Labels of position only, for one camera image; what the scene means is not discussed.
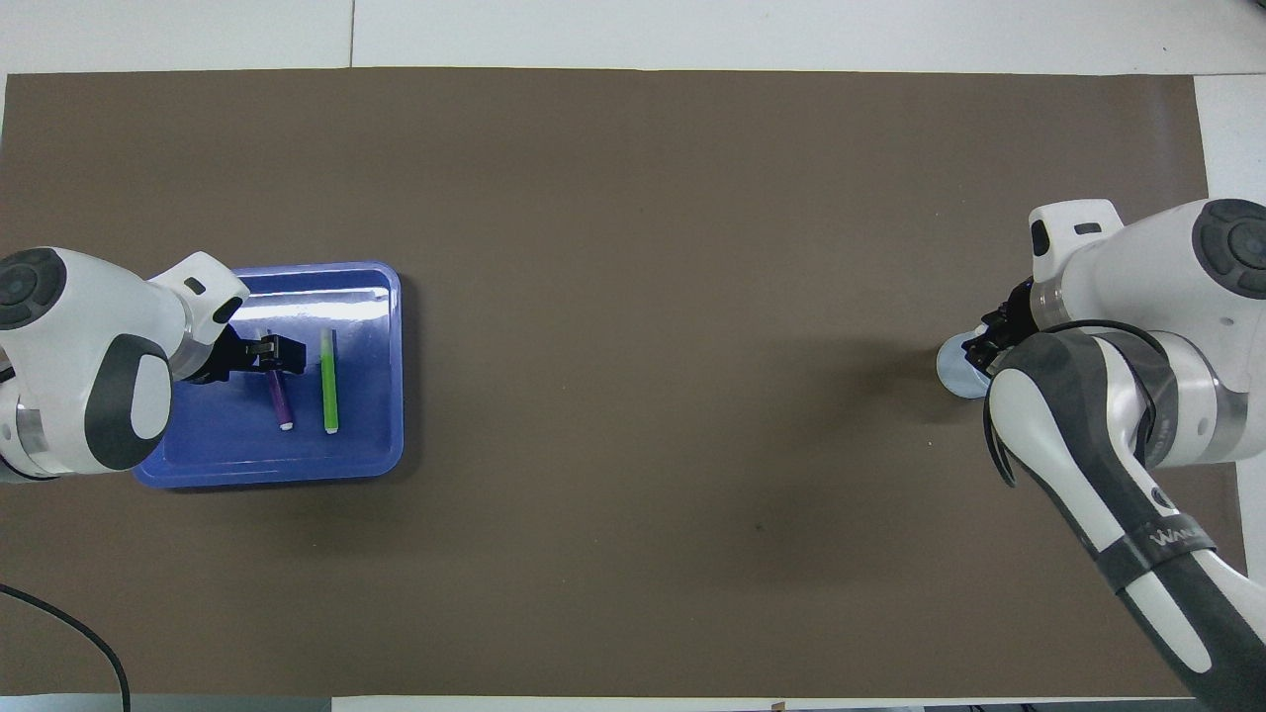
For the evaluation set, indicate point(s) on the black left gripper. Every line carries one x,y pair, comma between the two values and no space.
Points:
235,358

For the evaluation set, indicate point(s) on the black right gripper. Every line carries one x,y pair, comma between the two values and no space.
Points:
1017,311

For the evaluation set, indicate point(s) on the purple pen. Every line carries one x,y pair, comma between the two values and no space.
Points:
280,400

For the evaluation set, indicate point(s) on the green pen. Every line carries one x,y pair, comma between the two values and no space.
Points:
329,386

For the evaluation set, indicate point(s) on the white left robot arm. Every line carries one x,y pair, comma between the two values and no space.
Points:
69,366

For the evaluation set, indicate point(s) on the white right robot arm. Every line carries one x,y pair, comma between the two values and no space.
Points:
1137,267

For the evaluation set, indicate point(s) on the blue plastic tray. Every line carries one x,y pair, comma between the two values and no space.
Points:
366,435

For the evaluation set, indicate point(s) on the translucent plastic cup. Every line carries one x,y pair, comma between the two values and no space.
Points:
951,371

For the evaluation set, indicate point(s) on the brown table mat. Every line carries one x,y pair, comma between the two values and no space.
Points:
633,297

